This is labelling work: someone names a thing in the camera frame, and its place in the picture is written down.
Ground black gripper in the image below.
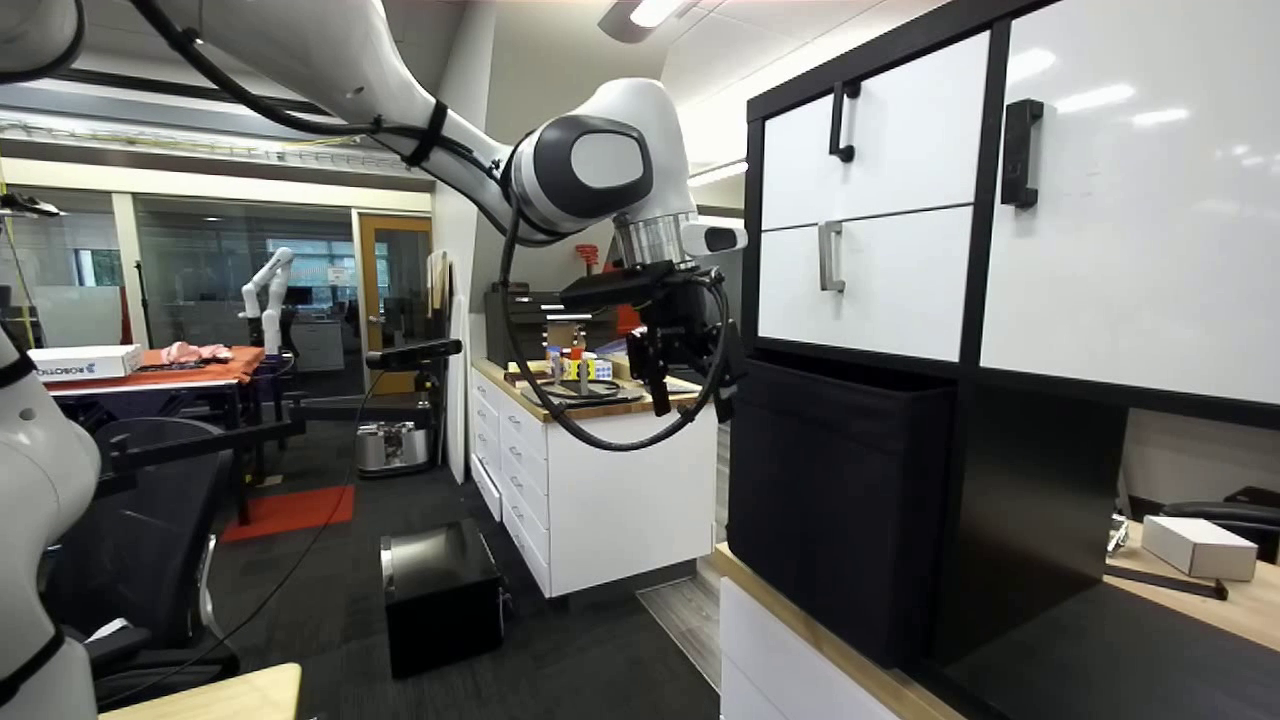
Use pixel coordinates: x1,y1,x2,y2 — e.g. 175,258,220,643
559,261,736,424

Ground black fabric storage box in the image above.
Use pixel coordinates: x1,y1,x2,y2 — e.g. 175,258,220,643
728,359,956,664

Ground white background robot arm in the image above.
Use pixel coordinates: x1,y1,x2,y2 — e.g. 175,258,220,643
239,249,293,356

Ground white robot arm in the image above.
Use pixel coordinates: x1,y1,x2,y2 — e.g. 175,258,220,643
0,0,745,720

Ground black box on floor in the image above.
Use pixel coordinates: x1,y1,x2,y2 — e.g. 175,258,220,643
381,519,506,682

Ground small white cardboard box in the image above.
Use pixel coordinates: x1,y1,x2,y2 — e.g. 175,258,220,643
1143,515,1256,584

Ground white box on table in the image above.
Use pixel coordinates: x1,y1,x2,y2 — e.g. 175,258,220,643
32,345,143,385

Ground white island cabinet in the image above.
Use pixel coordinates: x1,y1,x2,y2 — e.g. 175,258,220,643
468,366,718,597

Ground white lower drawer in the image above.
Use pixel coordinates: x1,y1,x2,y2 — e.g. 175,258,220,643
758,210,971,366

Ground white drawer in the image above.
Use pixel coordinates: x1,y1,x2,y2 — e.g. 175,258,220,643
758,210,971,366
762,37,989,227

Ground white base cabinet wood top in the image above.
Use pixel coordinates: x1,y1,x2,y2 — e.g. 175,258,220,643
712,532,1280,720

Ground white upper drawer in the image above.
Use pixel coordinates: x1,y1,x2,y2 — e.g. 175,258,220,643
762,37,989,227

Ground black cube shelf unit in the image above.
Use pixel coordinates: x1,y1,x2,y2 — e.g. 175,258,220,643
745,0,1280,673

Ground red floor mat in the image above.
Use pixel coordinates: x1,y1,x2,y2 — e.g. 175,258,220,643
220,484,357,545

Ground white cabinet door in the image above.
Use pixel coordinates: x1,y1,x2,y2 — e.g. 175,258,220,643
980,0,1280,403

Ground red table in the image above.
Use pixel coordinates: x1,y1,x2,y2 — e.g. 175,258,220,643
38,339,293,529

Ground black office chair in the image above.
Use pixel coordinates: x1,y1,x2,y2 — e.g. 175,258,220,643
51,415,303,711

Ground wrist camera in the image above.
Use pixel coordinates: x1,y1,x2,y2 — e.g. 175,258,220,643
685,221,747,261

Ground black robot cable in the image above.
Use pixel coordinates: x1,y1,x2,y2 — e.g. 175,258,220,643
124,0,736,456

